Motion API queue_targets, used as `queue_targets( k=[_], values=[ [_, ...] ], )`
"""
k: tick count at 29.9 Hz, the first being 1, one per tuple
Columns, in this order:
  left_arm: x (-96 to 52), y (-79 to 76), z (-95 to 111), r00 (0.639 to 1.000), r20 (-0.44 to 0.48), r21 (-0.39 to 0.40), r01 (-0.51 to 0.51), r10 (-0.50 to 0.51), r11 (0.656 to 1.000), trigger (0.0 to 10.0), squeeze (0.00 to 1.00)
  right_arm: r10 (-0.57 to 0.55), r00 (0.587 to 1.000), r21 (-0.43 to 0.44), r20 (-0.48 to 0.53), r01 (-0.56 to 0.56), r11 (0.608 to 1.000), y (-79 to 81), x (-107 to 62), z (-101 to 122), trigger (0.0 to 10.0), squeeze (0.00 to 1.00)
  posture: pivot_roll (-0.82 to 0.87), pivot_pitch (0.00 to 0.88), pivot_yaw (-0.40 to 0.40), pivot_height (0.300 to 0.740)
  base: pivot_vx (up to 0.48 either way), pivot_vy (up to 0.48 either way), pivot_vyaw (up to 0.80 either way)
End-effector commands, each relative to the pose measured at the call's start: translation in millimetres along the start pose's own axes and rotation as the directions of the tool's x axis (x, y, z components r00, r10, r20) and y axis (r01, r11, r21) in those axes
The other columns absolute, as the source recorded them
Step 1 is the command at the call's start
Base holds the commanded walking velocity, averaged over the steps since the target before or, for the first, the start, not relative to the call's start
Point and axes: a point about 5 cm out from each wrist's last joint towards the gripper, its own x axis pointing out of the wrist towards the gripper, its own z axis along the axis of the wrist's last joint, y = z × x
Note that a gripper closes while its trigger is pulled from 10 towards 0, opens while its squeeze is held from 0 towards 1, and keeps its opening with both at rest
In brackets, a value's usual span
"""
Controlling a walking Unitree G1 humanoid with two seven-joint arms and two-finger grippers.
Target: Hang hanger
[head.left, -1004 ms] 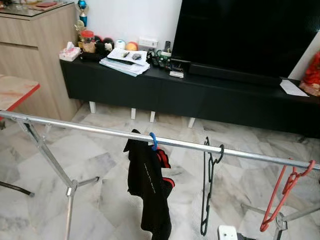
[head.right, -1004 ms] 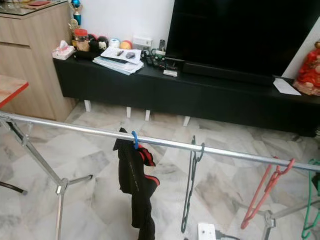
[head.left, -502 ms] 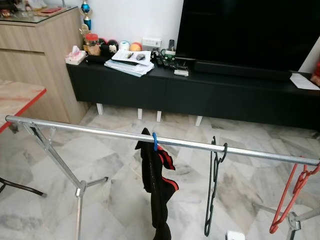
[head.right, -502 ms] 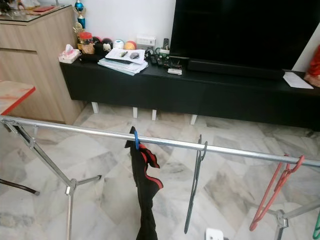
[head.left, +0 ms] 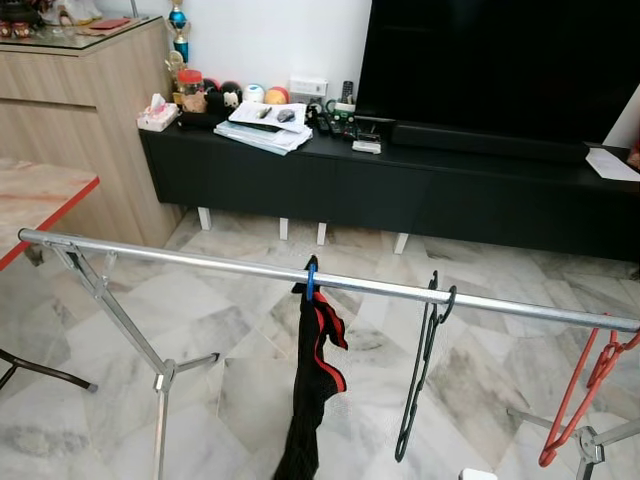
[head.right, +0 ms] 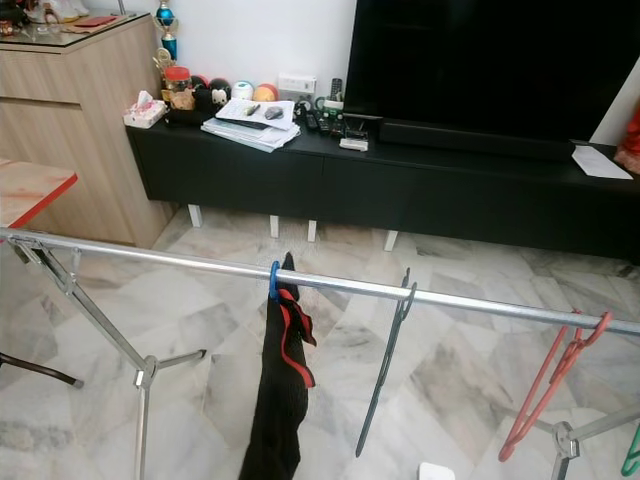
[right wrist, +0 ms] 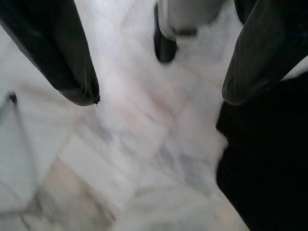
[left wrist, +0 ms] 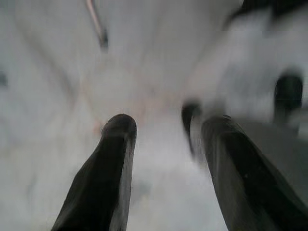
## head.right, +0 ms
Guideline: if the black shirt with red trim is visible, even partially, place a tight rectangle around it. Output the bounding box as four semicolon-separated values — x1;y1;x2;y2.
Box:
238;252;317;480

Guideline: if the green plastic hanger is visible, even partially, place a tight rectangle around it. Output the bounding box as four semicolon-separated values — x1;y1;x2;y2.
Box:
622;422;640;477

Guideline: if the silver metal clothes rack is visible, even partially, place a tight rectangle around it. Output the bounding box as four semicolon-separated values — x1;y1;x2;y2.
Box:
1;228;640;480

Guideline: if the red plastic hanger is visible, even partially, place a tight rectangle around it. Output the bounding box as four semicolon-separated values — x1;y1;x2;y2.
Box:
498;310;613;463

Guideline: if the white paper sheet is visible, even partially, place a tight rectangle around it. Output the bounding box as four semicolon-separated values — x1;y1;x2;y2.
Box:
571;145;634;182

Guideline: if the black flat television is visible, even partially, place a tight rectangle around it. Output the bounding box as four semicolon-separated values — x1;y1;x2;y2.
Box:
345;0;640;141

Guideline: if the pink tissue box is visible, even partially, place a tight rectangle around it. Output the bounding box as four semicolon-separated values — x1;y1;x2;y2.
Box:
124;90;167;130

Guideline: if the black plush toy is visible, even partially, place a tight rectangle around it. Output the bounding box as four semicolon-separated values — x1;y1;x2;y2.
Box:
193;78;231;111

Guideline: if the marble pattern folding table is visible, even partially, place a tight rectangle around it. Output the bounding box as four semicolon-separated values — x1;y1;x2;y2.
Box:
0;158;84;389

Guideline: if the black plastic hanger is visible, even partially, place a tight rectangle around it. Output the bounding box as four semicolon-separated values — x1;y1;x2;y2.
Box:
355;268;418;459

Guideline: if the white wall socket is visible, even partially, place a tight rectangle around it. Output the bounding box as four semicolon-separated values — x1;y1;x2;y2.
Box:
277;74;318;96

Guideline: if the black TV console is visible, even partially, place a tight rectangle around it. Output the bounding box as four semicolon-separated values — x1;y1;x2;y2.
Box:
126;122;640;261

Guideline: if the red lid snack jar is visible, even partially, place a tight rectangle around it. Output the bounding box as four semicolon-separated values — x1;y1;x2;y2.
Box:
165;66;194;111

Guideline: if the blue trophy ornament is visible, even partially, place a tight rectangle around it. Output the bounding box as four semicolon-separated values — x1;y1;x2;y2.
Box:
155;0;179;61

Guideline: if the black soundbar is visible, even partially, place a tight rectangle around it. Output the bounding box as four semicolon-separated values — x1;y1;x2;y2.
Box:
378;120;576;163

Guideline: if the small red tray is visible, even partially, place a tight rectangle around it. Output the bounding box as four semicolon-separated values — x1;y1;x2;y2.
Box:
75;14;119;29

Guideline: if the light wooden drawer cabinet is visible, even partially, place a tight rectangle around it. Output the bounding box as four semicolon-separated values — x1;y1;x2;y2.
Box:
0;15;173;246

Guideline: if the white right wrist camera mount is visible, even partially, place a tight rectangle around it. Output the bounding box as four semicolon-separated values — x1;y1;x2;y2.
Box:
418;463;457;480

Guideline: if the stack of white papers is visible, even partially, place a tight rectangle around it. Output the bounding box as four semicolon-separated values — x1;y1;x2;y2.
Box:
200;97;301;153

